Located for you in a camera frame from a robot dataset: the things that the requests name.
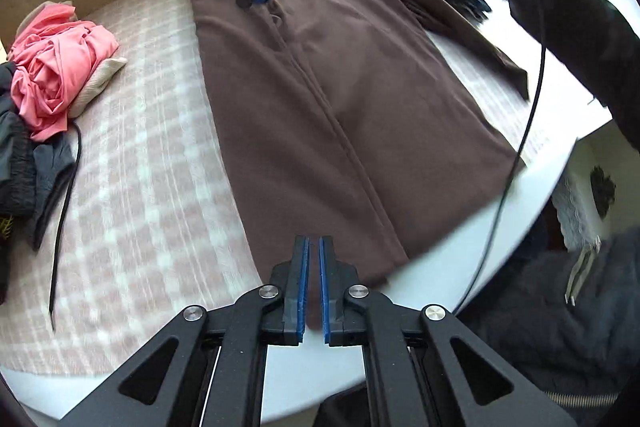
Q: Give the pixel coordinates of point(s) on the black pants yellow stripes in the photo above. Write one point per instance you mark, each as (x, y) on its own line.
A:
(15, 177)

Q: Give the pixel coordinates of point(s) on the pink garment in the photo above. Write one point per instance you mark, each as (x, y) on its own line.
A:
(55, 62)

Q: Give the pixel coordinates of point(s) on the dark grey jacket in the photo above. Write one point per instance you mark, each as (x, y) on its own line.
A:
(50, 167)

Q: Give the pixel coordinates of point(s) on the person's black jacket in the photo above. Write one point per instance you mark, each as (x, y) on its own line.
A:
(550, 332)

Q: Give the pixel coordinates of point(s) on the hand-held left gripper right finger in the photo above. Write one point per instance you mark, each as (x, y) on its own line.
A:
(325, 292)

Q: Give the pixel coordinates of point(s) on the brown fleece garment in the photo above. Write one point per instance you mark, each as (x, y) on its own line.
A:
(350, 107)

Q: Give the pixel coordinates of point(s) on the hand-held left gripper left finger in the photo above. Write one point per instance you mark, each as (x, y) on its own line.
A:
(301, 292)

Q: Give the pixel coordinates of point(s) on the white lace cloth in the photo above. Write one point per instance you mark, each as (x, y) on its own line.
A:
(575, 212)

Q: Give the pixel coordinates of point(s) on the pink plaid tablecloth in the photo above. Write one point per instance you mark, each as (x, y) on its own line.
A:
(150, 182)

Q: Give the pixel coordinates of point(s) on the person's right forearm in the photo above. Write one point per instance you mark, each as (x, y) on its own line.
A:
(575, 7)

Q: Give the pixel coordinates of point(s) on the dark figurine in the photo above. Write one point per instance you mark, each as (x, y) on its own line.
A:
(602, 192)

